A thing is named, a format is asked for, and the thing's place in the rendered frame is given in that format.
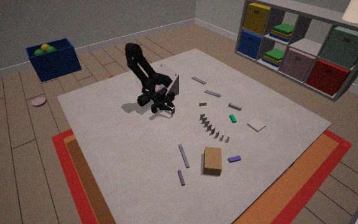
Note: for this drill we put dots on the green rectangular block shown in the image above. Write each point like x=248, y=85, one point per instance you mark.
x=233, y=118

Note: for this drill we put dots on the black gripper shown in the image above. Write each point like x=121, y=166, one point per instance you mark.
x=161, y=104

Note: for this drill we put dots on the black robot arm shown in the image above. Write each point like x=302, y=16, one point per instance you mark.
x=149, y=83

